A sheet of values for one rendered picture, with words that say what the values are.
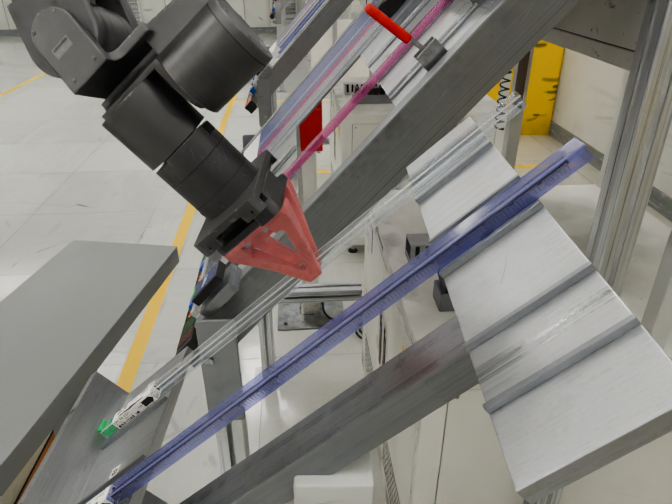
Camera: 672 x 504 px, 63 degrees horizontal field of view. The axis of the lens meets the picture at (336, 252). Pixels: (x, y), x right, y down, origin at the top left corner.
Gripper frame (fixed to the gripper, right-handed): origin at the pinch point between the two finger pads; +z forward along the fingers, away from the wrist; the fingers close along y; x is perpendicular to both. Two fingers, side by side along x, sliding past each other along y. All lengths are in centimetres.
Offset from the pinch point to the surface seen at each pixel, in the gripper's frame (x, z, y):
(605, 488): 2, 77, 22
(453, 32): -22.2, 0.0, 29.8
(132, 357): 110, 28, 98
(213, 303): 19.4, 2.4, 15.3
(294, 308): 72, 62, 124
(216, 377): 26.8, 10.0, 13.6
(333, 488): 5.5, 9.2, -14.3
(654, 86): -34.2, 15.7, 18.2
